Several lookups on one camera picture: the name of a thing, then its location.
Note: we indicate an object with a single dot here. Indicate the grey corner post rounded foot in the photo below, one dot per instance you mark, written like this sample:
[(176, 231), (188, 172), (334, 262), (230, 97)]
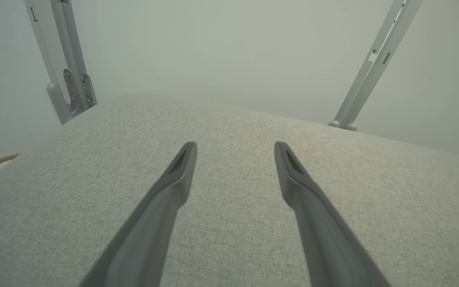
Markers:
[(58, 103)]

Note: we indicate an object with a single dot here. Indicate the grey corner post with bracket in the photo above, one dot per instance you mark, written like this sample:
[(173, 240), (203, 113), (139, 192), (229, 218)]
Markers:
[(69, 40)]

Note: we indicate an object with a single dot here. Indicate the grey metal partition post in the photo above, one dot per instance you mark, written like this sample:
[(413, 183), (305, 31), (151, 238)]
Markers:
[(373, 79), (360, 79)]

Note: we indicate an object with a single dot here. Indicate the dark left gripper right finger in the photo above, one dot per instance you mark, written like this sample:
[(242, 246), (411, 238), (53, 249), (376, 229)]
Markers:
[(329, 247)]

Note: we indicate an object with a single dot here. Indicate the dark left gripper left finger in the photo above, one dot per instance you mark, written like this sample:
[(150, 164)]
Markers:
[(146, 247)]

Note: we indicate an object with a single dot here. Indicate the grey fabric sofa cushion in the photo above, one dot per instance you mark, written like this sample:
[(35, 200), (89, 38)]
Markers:
[(233, 127)]

